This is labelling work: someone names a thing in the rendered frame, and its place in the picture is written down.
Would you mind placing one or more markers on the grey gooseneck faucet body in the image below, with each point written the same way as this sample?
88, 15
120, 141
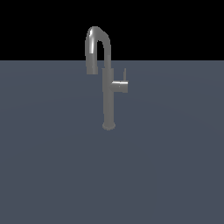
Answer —
108, 102

